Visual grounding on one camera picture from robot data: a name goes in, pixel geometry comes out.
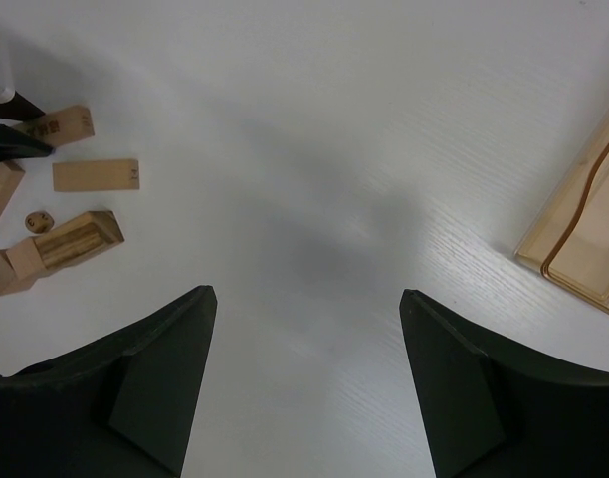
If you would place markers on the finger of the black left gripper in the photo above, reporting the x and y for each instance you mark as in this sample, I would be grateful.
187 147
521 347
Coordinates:
16 145
19 108

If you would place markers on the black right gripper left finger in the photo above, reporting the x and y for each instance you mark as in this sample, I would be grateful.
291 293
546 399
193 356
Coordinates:
120 406

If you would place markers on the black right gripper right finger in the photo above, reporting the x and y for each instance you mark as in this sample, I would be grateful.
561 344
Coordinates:
493 407

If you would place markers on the wood block with engraved text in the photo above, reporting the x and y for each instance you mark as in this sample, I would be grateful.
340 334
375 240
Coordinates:
66 126

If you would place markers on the wood block numbered 30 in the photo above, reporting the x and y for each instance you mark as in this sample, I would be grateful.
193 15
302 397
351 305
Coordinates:
96 175

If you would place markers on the transparent amber plastic box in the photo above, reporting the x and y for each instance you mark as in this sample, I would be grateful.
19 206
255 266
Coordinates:
568 243

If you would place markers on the dark striped wood block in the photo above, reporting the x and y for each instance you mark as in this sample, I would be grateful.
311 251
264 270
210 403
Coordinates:
79 240

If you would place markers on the small wooden numbered die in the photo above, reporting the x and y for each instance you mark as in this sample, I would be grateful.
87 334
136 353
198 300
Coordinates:
39 222

